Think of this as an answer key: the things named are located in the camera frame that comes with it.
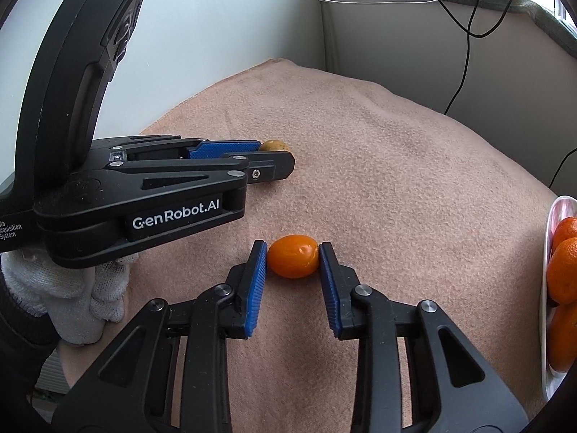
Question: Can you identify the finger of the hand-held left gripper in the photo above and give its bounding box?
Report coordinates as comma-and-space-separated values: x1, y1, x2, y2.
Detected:
81, 150, 296, 205
92, 135, 263, 161

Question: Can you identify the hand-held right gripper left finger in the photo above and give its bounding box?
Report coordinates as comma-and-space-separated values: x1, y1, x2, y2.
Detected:
50, 240, 269, 433

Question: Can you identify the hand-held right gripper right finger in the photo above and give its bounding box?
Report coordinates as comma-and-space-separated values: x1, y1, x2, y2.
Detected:
318, 242, 529, 433

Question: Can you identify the orange kumquat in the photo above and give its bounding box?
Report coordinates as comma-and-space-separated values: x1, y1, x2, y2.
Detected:
267, 235, 320, 279

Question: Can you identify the large navel orange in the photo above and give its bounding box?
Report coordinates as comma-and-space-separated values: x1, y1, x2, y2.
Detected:
547, 300, 577, 373

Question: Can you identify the person's left hand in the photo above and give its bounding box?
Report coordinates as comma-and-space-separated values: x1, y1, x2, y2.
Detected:
0, 247, 141, 346

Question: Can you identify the beige towel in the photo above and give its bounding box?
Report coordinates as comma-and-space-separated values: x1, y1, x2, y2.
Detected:
58, 58, 560, 433

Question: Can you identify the small mandarin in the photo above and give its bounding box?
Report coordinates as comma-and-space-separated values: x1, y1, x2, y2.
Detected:
552, 217, 577, 250
546, 236, 577, 306

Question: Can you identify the black cable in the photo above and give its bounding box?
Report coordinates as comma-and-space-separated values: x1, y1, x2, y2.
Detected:
547, 152, 572, 190
414, 0, 515, 116

